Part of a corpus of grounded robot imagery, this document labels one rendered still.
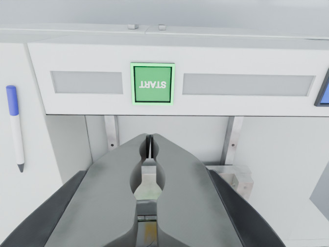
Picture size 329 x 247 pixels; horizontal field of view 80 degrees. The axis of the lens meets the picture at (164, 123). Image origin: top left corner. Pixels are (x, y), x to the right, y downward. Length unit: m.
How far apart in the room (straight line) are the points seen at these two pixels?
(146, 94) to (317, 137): 0.46
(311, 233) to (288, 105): 0.68
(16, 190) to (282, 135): 0.56
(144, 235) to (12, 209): 0.30
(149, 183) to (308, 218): 0.69
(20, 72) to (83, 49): 0.08
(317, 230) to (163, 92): 0.82
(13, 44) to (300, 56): 0.35
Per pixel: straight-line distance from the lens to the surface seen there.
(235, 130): 0.46
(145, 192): 0.49
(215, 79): 0.28
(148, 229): 0.56
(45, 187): 0.40
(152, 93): 0.27
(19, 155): 0.36
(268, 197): 0.68
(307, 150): 0.62
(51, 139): 0.34
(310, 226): 0.97
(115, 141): 0.45
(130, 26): 0.60
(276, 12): 1.39
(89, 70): 0.28
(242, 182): 0.47
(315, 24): 1.52
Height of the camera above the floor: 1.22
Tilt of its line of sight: 62 degrees down
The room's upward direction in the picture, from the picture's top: 175 degrees clockwise
